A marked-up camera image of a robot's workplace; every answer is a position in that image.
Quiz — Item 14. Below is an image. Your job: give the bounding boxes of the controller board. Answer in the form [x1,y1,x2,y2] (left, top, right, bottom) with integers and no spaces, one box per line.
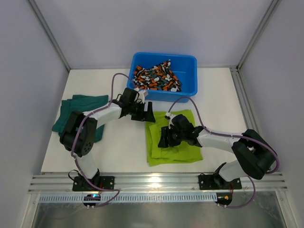
[82,193,101,209]
[215,193,233,208]

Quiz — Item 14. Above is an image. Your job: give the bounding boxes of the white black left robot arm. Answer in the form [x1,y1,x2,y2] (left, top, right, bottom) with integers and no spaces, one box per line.
[60,88,155,190]

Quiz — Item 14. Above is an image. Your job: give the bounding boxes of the lime green shorts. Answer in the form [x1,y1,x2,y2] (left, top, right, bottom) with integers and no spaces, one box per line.
[145,111,203,166]

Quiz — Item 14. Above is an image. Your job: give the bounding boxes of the orange black patterned shorts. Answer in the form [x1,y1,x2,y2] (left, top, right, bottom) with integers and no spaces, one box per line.
[133,59,182,92]

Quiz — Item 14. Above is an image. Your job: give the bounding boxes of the aluminium frame post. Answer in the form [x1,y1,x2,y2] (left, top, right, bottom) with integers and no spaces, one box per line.
[236,0,281,71]
[26,0,71,72]

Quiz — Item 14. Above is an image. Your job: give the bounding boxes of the right side aluminium rail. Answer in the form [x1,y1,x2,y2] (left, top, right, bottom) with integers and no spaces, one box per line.
[230,67,259,133]

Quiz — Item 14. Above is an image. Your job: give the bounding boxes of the dark green shorts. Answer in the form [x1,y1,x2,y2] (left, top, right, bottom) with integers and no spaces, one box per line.
[52,95,109,136]

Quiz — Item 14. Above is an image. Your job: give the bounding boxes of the blue plastic bin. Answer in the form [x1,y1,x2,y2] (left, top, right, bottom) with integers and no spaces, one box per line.
[127,52,198,102]

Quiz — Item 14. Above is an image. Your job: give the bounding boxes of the left controller board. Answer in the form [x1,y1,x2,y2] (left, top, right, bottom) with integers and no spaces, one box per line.
[82,193,101,209]

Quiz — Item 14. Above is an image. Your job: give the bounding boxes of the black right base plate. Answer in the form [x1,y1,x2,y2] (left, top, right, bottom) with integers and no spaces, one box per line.
[198,173,242,190]

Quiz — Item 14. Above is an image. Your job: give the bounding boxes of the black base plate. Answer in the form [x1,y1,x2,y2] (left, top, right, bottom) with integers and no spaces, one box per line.
[72,176,114,192]
[198,173,242,190]

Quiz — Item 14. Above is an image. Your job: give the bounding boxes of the left aluminium frame post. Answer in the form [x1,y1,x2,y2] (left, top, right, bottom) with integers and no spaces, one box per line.
[26,0,71,72]

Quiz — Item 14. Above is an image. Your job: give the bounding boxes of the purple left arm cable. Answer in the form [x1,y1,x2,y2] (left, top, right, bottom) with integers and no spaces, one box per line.
[71,73,141,209]

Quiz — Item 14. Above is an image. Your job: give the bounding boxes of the aluminium mounting rail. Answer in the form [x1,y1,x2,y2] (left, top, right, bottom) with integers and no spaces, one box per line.
[28,172,287,193]

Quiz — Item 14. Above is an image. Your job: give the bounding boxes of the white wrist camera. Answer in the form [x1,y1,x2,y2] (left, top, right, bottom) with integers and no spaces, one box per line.
[165,112,176,128]
[134,88,148,103]

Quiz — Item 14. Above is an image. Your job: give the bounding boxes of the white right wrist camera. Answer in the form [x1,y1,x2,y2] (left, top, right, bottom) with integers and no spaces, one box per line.
[165,112,176,128]

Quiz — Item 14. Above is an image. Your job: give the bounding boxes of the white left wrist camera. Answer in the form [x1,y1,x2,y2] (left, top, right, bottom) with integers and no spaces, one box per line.
[134,88,148,103]

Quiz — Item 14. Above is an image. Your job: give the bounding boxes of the right aluminium frame post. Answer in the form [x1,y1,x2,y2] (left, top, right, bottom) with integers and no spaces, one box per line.
[236,0,281,71]

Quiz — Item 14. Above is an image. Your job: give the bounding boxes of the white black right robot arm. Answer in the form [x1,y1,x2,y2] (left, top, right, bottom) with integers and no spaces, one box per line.
[158,113,277,189]

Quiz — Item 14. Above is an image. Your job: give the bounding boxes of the right controller board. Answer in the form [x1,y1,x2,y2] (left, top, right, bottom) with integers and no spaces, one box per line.
[215,193,233,208]

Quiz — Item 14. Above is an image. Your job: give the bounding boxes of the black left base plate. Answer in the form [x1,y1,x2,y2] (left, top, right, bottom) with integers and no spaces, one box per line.
[72,176,114,192]

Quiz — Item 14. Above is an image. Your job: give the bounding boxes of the grey slotted cable duct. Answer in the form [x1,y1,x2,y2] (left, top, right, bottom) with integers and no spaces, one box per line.
[38,192,216,203]

